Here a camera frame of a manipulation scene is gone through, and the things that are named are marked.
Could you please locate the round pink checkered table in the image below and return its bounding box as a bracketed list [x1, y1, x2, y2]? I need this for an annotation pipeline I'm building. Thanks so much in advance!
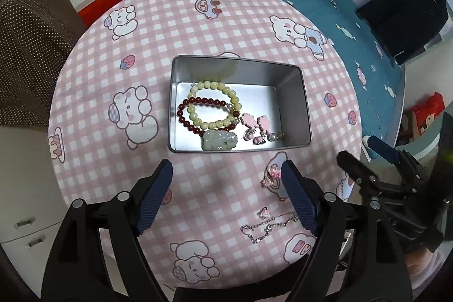
[48, 0, 366, 302]

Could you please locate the dark red bead bracelet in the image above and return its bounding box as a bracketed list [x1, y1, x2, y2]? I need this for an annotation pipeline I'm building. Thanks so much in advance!
[177, 97, 238, 133]

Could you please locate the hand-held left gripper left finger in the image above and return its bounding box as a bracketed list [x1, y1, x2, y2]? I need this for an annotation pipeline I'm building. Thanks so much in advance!
[42, 159, 174, 302]

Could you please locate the grey metal tin box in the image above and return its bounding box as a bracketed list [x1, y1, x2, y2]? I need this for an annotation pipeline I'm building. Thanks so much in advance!
[167, 55, 313, 155]

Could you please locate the person's right hand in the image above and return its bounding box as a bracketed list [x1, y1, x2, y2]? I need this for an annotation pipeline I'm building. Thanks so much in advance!
[405, 249, 440, 288]

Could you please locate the cream bead bracelet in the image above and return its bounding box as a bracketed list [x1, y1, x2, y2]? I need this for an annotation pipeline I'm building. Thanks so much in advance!
[187, 80, 243, 131]

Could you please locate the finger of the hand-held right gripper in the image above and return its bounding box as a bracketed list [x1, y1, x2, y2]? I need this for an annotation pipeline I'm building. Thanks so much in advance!
[366, 136, 403, 165]
[336, 151, 381, 195]

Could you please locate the silver chain bracelet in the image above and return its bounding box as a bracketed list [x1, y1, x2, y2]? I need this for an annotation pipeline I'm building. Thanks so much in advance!
[241, 212, 301, 245]

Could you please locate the red bag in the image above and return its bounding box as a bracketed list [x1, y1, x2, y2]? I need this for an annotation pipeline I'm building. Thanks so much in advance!
[411, 91, 446, 137]

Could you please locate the small pink flower charm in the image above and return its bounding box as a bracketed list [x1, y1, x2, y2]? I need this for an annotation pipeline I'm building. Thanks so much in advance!
[261, 166, 284, 189]

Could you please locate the brown dotted cloth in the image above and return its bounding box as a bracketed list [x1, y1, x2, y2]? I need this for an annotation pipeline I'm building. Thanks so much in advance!
[0, 0, 89, 127]

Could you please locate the blue candy print bed sheet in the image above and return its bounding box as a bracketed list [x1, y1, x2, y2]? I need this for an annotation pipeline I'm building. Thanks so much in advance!
[177, 0, 406, 134]

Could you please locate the pale green jade pendant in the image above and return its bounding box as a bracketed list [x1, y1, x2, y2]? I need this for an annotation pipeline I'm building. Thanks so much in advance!
[202, 130, 239, 151]

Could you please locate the white cabinet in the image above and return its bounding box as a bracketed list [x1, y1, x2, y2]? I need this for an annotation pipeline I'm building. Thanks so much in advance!
[0, 127, 117, 276]

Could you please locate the black hanging jacket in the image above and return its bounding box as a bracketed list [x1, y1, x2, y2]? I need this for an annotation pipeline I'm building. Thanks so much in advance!
[356, 0, 449, 66]

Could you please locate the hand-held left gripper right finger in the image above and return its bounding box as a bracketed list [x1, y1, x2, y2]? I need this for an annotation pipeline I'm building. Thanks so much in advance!
[281, 159, 413, 302]

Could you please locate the wooden chair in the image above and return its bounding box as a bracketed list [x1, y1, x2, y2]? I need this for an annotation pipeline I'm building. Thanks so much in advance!
[399, 111, 427, 147]

